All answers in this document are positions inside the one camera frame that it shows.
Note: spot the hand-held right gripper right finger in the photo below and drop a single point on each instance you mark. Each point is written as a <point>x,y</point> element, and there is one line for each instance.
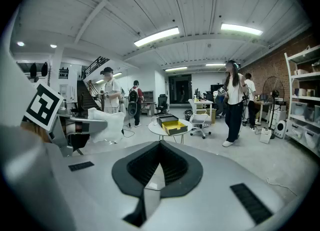
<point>220,175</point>

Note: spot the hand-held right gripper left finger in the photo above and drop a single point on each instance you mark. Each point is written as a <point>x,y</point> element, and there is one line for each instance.
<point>95,190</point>

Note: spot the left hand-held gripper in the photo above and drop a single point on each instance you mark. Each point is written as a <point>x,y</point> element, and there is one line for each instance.
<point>43,106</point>

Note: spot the yellow-lined black box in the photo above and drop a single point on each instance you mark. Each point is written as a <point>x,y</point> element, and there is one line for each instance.
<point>172,125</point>

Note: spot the person's left forearm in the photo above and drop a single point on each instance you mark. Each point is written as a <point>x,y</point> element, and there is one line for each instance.
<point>35,131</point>

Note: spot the white box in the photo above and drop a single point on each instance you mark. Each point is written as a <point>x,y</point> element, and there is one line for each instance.
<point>265,135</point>

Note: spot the white shelving unit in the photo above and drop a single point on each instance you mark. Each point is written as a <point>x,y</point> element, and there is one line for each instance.
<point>303,105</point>

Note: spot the dark staircase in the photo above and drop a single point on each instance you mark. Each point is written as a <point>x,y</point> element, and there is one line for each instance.
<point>86,97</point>

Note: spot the black speaker on stand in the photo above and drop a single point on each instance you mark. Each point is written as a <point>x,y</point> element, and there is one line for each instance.
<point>132,108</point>

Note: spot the grey cabinet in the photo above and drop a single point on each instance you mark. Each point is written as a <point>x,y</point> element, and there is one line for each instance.
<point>148,102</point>

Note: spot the round white table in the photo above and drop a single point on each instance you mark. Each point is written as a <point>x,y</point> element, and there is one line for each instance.
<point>153,128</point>

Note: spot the clear plastic lid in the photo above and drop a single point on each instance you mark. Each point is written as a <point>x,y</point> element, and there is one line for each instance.
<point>155,120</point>

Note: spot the white office chair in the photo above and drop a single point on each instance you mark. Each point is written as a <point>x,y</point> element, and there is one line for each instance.
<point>198,117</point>

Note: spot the black office chair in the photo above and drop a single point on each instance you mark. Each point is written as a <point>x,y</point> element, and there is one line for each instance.
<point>162,103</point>

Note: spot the hanging dark coat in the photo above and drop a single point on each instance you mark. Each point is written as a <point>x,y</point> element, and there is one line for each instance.
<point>33,70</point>
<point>44,69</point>

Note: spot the white round appliance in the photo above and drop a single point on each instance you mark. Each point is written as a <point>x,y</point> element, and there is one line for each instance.
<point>280,128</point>

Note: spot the round ceiling light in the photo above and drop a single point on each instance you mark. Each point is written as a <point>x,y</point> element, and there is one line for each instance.
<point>20,43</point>
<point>53,46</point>

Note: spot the long ceiling light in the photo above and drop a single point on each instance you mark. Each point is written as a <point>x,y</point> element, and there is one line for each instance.
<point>157,36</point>
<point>215,64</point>
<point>176,69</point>
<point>241,29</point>

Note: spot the black standing fan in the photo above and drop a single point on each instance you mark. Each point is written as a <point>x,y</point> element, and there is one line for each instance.
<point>274,92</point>

